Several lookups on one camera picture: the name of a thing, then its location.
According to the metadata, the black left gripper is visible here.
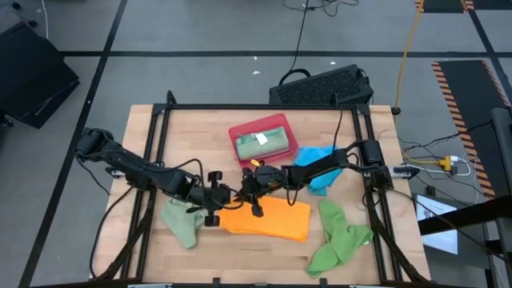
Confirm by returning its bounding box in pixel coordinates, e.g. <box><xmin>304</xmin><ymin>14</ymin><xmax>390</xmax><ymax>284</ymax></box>
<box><xmin>191</xmin><ymin>170</ymin><xmax>234</xmax><ymax>227</ymax></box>

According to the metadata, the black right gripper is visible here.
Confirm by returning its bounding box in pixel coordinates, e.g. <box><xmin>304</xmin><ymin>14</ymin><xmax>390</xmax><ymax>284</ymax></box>
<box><xmin>238</xmin><ymin>167</ymin><xmax>266</xmax><ymax>219</ymax></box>

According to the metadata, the orange microfiber towel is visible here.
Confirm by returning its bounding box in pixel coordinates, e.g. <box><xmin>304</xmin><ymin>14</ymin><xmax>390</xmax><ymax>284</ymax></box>
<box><xmin>218</xmin><ymin>194</ymin><xmax>312</xmax><ymax>243</ymax></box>

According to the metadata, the sage green microfiber towel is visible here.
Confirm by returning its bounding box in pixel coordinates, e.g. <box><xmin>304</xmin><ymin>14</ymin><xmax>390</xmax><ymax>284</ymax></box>
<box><xmin>160</xmin><ymin>198</ymin><xmax>208</xmax><ymax>250</ymax></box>

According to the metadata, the pale green teal-trimmed towel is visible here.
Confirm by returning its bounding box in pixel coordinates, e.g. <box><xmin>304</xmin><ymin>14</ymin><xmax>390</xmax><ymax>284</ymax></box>
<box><xmin>235</xmin><ymin>126</ymin><xmax>291</xmax><ymax>161</ymax></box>

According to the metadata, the blue microfiber towel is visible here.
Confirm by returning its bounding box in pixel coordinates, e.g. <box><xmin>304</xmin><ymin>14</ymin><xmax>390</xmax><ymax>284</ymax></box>
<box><xmin>294</xmin><ymin>145</ymin><xmax>344</xmax><ymax>197</ymax></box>

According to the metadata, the bright green microfiber towel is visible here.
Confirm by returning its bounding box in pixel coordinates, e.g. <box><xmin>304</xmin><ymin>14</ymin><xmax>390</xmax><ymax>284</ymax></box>
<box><xmin>305</xmin><ymin>199</ymin><xmax>375</xmax><ymax>280</ymax></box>

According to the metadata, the red plastic tray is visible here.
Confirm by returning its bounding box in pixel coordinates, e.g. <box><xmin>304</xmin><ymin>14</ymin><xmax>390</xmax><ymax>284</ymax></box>
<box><xmin>227</xmin><ymin>113</ymin><xmax>300</xmax><ymax>169</ymax></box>

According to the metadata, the black perforated computer case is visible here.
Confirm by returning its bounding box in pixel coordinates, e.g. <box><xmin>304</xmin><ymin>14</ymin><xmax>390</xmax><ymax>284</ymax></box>
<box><xmin>268</xmin><ymin>63</ymin><xmax>375</xmax><ymax>107</ymax></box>

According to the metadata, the white paper sheet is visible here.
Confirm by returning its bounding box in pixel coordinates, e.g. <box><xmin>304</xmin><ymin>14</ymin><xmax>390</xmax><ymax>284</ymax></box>
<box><xmin>415</xmin><ymin>194</ymin><xmax>459</xmax><ymax>256</ymax></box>

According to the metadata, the black floor crate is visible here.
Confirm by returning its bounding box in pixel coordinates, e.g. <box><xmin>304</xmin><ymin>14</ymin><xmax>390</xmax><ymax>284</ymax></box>
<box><xmin>0</xmin><ymin>22</ymin><xmax>81</xmax><ymax>130</ymax></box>

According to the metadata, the black metal beam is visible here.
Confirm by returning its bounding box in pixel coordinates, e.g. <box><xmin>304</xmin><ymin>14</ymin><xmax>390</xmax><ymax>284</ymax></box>
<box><xmin>418</xmin><ymin>194</ymin><xmax>512</xmax><ymax>237</ymax></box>

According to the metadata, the hazard-striped black floor mat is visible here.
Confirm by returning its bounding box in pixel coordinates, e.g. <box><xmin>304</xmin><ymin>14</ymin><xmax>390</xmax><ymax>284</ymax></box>
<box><xmin>430</xmin><ymin>59</ymin><xmax>512</xmax><ymax>201</ymax></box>
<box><xmin>414</xmin><ymin>0</ymin><xmax>477</xmax><ymax>14</ymax></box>

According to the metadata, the black aluminium table frame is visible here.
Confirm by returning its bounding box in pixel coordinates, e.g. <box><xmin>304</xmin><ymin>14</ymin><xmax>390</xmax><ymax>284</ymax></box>
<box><xmin>90</xmin><ymin>90</ymin><xmax>432</xmax><ymax>288</ymax></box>

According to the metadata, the black floor cable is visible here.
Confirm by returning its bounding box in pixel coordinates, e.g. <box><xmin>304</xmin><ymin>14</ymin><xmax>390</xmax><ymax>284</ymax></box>
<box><xmin>294</xmin><ymin>0</ymin><xmax>312</xmax><ymax>73</ymax></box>

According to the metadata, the yellow hanging cable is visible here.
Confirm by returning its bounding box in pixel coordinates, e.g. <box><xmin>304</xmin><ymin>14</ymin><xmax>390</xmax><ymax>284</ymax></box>
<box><xmin>394</xmin><ymin>0</ymin><xmax>425</xmax><ymax>115</ymax></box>

